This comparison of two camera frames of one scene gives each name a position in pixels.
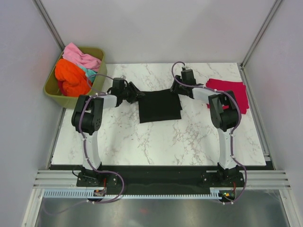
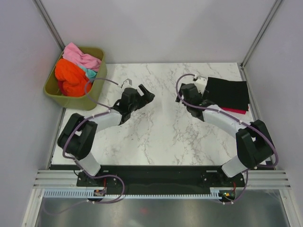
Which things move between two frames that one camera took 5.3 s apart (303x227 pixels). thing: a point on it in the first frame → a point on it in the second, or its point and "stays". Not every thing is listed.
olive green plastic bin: [51, 87] stays
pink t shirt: [71, 51] stays
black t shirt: [159, 105] → [231, 94]
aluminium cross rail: [252, 179] stays
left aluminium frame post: [43, 13] stays
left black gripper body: [123, 92] → [138, 102]
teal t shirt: [90, 73] stays
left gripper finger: [130, 97] → [148, 97]
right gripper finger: [175, 87] → [177, 99]
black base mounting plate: [160, 179] stays
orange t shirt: [72, 80] stays
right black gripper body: [178, 80] → [182, 93]
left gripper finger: [136, 89] → [143, 89]
